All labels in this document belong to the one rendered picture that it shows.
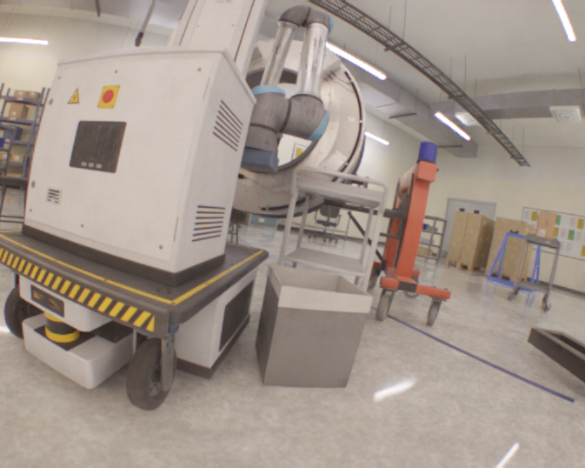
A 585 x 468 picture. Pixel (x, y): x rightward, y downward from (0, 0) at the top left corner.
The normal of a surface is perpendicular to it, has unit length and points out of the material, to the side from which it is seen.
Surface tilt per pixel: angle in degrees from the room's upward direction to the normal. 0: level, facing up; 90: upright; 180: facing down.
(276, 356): 90
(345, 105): 90
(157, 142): 90
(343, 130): 90
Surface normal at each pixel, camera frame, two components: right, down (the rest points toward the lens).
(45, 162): -0.09, 0.06
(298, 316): 0.20, 0.11
